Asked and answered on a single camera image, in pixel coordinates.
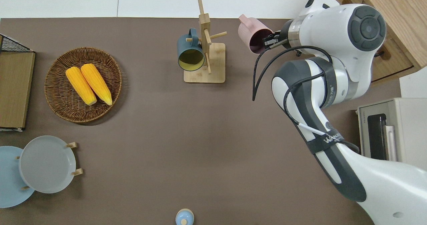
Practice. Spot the brown table mat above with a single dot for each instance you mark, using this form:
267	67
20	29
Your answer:
200	135

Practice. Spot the beige toaster oven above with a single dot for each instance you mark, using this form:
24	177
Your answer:
407	131

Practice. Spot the grey plate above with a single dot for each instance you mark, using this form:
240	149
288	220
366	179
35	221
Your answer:
46	165

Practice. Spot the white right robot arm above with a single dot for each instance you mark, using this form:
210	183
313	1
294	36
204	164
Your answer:
333	34

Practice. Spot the brown wicker basket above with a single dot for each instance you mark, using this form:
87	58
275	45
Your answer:
60	98

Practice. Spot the dark blue mug yellow inside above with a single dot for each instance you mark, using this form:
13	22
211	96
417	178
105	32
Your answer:
186	44

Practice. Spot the wooden plate rack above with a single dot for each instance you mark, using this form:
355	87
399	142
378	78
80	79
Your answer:
77	172

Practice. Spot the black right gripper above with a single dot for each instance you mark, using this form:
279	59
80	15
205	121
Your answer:
285	34

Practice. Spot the pink mug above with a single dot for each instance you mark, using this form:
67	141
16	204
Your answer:
250	29

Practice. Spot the wooden basket lid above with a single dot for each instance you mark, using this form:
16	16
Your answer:
15	88

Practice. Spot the light blue plate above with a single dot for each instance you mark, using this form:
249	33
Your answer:
10	181

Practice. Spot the yellow corn cob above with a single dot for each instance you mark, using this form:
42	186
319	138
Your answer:
80	84
96	83

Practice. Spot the wooden mug tree stand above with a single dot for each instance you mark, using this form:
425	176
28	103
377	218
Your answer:
213	64

